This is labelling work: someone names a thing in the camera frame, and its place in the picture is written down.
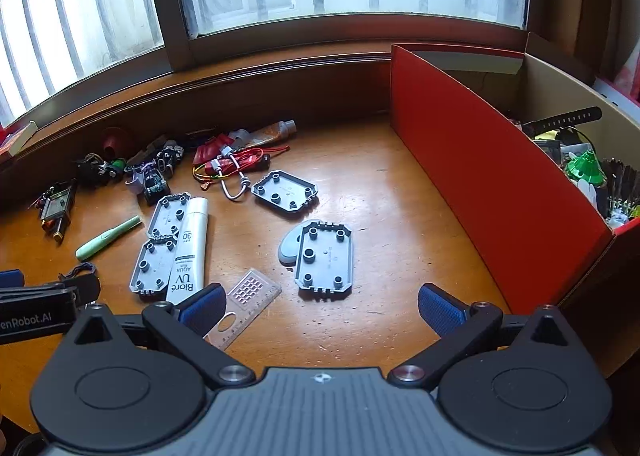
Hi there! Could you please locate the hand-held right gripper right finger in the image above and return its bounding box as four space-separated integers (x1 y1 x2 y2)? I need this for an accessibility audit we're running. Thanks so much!
387 283 573 389

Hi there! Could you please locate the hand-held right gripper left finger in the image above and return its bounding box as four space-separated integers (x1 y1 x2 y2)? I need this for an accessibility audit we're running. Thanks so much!
62 283 256 389

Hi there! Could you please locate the white sunscreen tube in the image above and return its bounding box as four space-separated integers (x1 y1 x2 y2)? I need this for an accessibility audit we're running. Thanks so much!
165 197 209 304

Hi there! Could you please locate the small purple black toy car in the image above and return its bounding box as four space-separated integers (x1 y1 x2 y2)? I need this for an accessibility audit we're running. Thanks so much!
142 161 173 204

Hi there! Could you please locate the red cardboard box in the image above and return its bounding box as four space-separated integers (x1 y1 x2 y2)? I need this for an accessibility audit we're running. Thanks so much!
390 31 640 377

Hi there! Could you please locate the clear plastic ruler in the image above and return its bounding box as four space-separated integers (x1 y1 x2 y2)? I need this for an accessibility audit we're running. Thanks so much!
202 281 282 351

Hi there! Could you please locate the light green pen-shaped trimmer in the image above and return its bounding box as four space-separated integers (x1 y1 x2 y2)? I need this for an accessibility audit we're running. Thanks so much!
75 215 142 260

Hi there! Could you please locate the small device with screen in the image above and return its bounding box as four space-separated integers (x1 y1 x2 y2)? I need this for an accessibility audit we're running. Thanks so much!
35 181 78 244

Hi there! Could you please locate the grey curved plastic piece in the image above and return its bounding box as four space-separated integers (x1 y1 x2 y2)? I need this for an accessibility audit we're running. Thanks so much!
276 226 308 267

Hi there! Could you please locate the black gadget with green cap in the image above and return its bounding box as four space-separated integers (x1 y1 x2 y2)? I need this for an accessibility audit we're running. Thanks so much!
75 153 126 187

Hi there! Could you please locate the book stack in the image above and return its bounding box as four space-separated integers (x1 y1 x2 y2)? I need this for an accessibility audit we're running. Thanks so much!
0 121 38 157

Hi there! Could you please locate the dark red cone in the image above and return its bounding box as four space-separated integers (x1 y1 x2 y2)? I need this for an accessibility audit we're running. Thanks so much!
100 126 132 157

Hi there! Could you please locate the silver black small gadget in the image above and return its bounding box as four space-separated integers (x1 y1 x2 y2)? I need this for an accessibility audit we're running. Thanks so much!
155 139 186 177

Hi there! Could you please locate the orange silver toothpaste tube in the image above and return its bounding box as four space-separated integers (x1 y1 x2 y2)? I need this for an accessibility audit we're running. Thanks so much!
230 120 297 147

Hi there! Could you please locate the green plastic cone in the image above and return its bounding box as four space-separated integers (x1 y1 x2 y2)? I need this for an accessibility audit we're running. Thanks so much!
565 149 608 184

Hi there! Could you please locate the red and white carton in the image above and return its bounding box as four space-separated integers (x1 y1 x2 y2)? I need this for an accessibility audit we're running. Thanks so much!
592 51 640 102

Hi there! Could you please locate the black watch strap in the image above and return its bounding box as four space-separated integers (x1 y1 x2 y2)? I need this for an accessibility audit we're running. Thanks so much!
522 107 603 134

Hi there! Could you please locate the window with brown frame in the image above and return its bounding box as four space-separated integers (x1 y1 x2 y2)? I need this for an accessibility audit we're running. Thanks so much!
0 0 531 129

